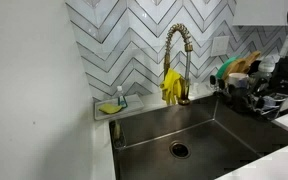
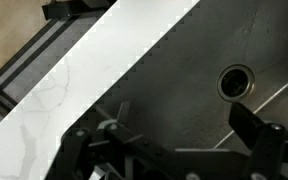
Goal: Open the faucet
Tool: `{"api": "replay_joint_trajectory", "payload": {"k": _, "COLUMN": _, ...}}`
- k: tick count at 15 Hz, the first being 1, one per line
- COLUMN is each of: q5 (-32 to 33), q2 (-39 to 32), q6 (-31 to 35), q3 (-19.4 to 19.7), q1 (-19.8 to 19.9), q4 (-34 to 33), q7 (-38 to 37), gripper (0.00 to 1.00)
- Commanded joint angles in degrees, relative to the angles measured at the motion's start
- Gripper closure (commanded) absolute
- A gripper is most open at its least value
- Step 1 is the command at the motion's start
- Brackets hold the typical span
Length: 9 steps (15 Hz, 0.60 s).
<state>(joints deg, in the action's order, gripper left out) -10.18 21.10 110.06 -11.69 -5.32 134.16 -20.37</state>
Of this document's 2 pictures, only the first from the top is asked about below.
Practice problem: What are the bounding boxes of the gold spring-neck kitchen faucet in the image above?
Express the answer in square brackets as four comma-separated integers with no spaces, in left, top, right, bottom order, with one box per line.
[163,23,194,106]

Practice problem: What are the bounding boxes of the stainless steel dish rack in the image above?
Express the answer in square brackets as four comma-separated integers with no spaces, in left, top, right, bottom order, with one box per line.
[209,74,288,121]

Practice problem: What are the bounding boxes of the white plastic bottle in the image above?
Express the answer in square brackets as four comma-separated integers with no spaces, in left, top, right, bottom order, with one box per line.
[257,54,280,78]

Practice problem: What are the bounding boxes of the white mug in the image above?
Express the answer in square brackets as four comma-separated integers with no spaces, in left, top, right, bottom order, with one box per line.
[227,72,250,88]

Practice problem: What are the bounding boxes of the round wooden board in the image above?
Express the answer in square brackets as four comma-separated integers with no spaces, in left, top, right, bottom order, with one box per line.
[221,59,252,80]

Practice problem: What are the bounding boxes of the dark stainless steel sink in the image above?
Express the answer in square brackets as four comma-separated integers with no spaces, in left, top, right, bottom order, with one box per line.
[108,94,288,180]

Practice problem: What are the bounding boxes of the white upper cabinet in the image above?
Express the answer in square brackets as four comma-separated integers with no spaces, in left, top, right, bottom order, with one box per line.
[232,0,288,27]

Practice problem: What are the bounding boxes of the round sink drain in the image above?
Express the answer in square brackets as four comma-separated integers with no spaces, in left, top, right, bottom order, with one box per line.
[169,140,192,160]

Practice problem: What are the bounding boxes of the yellow rubber gloves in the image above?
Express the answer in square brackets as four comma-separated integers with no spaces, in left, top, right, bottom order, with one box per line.
[159,68,185,106]

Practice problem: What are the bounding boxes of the white sink-side tray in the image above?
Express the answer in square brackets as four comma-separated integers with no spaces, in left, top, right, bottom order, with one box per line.
[94,93,146,121]

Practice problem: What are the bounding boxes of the clear dish soap bottle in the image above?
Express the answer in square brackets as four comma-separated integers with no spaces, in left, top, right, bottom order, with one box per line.
[116,85,129,109]

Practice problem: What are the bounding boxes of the sink corner brush holder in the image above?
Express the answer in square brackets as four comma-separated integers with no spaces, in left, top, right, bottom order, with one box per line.
[112,119,127,149]

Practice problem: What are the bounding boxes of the yellow sponge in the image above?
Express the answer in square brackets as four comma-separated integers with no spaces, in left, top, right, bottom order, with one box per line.
[98,102,123,115]

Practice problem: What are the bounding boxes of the wooden board with handle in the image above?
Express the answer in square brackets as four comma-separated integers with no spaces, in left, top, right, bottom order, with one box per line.
[243,50,262,68]

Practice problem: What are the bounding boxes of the white wall outlet plate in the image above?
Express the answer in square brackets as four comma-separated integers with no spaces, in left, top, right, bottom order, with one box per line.
[210,35,231,57]

